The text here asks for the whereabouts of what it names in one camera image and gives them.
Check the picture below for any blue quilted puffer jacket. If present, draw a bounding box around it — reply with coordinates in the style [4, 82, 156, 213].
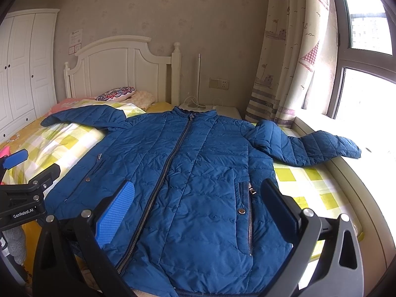
[42, 105, 361, 296]

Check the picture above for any yellow checkered quilt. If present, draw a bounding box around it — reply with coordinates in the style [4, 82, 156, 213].
[0, 99, 363, 264]

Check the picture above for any pink floral pillow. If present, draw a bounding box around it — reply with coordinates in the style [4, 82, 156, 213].
[46, 97, 95, 116]

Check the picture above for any colourful patterned cushion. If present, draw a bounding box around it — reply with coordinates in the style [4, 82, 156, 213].
[95, 87, 136, 102]

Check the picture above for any white wardrobe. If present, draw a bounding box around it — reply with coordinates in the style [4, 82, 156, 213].
[1, 9, 59, 142]

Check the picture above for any cream fluffy pillow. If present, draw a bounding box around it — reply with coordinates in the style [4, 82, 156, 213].
[124, 91, 156, 111]

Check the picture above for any white bedside table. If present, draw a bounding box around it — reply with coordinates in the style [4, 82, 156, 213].
[179, 104, 241, 119]

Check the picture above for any white wooden headboard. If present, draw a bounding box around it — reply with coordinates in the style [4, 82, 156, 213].
[64, 35, 182, 105]

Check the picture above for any patterned beige curtain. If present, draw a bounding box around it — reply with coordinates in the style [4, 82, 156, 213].
[245, 0, 338, 126]

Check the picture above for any slim white desk lamp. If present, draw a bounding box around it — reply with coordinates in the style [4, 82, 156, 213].
[183, 53, 206, 111]

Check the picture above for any dark framed window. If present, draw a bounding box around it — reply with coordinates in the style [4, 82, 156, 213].
[327, 0, 395, 123]

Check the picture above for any paper notice on wall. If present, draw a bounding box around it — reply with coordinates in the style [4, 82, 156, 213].
[68, 29, 83, 55]

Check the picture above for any wall socket panel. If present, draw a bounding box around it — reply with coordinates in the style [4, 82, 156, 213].
[209, 78, 229, 91]

